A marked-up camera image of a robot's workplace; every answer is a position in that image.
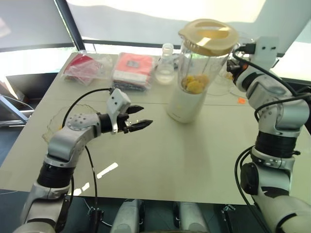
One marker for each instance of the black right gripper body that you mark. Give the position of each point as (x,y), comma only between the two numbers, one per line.
(234,68)

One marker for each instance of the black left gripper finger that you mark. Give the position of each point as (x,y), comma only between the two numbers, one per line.
(141,125)
(134,109)

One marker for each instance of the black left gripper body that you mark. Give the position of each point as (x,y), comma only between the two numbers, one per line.
(123,122)

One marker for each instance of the clear plastic blender jar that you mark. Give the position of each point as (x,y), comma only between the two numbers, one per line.
(206,63)

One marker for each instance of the cream blender jar lid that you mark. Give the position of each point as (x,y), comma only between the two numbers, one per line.
(209,36)

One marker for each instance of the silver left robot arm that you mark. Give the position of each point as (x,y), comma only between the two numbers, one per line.
(65,138)

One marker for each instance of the white blender base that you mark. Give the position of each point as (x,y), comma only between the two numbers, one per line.
(185,106)

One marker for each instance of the small orange fruit piece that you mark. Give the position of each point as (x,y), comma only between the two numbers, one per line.
(228,76)

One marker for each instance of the round clear glass bowl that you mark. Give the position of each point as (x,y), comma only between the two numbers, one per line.
(222,78)

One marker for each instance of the small orange plastic clip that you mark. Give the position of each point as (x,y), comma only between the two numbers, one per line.
(241,100)

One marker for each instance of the clear box of folded cloths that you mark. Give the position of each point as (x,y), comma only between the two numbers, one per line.
(133,70)

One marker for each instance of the clear glass flask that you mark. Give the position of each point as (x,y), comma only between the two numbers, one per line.
(165,70)

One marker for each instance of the clear bag with blue bits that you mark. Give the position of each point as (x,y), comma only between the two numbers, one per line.
(177,63)

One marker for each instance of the scalloped clear glass bowl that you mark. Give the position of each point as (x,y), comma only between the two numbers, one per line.
(57,119)

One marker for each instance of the red packet in clear bag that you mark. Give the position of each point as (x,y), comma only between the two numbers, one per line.
(80,68)

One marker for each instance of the white rounded robot leg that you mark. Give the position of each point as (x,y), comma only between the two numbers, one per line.
(126,216)
(192,216)

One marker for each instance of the black table clamp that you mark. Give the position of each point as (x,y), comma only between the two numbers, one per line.
(227,211)
(93,212)

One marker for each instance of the dark flat panel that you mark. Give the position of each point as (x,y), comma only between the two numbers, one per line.
(29,85)

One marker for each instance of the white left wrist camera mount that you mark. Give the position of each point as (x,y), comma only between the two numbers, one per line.
(117,104)

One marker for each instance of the dark window frame rail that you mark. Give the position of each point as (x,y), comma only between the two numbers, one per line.
(121,43)

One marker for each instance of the dark window frame post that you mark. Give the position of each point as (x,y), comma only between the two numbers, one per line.
(70,24)

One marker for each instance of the grey metal frame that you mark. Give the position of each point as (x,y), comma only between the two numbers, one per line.
(12,109)

